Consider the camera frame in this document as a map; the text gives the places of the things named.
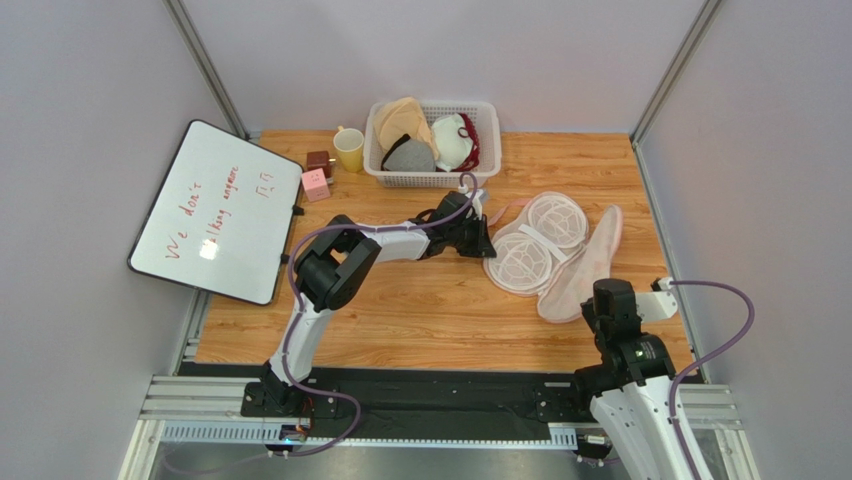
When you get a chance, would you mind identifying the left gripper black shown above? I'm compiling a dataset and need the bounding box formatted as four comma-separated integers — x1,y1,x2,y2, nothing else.
447,214,498,258

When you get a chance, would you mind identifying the floral pink laundry bag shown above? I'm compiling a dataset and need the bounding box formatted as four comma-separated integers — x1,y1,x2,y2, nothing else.
484,192,624,324

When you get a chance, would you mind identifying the grey bra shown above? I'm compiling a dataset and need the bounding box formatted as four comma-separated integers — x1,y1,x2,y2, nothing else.
381,134,436,173

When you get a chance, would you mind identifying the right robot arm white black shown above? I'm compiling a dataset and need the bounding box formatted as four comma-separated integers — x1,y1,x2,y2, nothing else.
575,277,712,479

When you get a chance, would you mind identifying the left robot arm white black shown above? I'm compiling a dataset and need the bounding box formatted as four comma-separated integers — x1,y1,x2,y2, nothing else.
241,188,496,417

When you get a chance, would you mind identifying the dark red bra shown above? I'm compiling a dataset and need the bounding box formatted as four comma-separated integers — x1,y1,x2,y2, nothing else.
455,113,480,172

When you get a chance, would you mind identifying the white bra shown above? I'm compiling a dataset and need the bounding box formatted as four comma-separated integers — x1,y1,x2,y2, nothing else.
431,113,471,172

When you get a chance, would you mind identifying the beige bra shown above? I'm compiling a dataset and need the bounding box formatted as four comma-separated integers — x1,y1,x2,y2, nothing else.
369,97,439,160

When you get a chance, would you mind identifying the white plastic basket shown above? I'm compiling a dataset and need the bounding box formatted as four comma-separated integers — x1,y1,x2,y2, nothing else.
363,100,502,188

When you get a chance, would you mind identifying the yellow mug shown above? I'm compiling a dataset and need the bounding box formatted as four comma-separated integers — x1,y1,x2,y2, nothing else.
333,126,365,173

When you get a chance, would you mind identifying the pink cube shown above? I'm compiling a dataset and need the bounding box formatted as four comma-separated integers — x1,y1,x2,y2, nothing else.
301,168,331,202

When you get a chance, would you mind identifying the dark red cube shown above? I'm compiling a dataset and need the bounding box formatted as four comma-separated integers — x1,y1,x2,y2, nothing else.
306,150,336,180

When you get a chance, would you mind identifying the whiteboard with red writing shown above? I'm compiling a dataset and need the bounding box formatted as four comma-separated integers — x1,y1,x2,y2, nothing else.
127,120,303,305

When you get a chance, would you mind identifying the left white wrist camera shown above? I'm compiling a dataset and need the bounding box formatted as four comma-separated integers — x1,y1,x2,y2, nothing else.
457,186,490,218

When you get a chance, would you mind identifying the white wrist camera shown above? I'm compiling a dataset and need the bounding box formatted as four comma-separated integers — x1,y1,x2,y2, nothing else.
457,186,490,218
635,277,679,323

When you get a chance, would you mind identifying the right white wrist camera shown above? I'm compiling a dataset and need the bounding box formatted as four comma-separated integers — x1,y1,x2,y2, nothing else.
635,277,679,323

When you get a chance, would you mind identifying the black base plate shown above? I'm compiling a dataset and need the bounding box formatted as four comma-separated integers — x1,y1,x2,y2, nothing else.
178,361,704,442

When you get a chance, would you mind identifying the aluminium frame rail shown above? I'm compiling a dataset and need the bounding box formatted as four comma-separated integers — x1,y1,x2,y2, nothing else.
140,365,758,479

